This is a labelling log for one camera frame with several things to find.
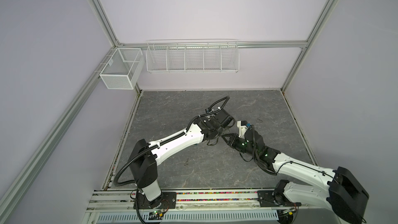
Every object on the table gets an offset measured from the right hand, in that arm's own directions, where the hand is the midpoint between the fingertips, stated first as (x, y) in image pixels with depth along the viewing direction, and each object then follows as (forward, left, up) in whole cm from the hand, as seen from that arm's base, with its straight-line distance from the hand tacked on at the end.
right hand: (221, 137), depth 78 cm
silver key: (-8, +19, -16) cm, 26 cm away
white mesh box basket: (+43, +62, +10) cm, 76 cm away
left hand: (+3, -2, +1) cm, 3 cm away
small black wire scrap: (+22, -29, -17) cm, 40 cm away
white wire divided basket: (+50, +16, +15) cm, 55 cm away
